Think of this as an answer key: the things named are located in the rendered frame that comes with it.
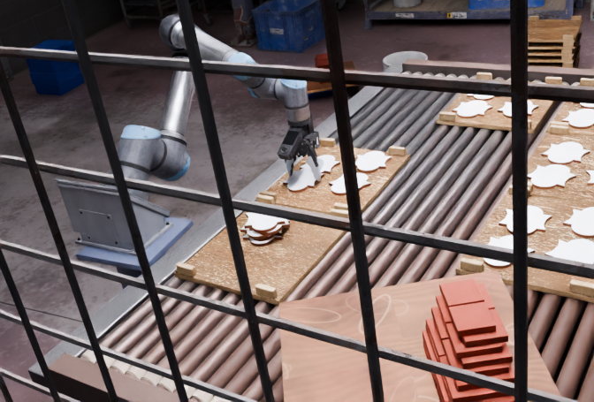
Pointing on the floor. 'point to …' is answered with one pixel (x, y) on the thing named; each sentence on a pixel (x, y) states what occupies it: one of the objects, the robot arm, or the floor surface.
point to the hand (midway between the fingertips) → (303, 178)
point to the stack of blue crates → (55, 70)
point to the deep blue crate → (288, 24)
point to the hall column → (243, 10)
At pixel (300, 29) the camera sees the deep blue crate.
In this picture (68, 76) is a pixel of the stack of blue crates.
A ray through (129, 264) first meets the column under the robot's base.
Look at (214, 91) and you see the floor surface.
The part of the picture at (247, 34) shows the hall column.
